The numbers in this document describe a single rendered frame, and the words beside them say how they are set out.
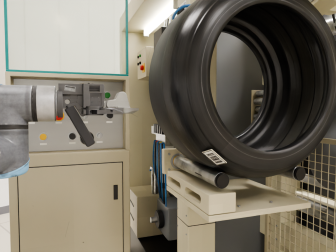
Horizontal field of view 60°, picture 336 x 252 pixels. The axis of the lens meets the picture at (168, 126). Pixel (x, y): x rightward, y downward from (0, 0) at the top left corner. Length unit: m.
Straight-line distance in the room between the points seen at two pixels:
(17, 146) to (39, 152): 0.74
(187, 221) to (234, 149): 0.55
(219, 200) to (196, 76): 0.35
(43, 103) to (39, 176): 0.76
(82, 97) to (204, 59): 0.33
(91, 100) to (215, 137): 0.34
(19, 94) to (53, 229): 0.90
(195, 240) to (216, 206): 0.47
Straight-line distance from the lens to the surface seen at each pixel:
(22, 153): 0.78
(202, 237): 1.33
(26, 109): 0.76
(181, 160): 1.08
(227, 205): 0.88
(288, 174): 1.03
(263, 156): 0.86
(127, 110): 0.79
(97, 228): 1.56
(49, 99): 0.76
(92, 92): 0.77
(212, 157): 0.80
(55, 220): 1.53
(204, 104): 0.76
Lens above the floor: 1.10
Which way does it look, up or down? 3 degrees down
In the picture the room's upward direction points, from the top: straight up
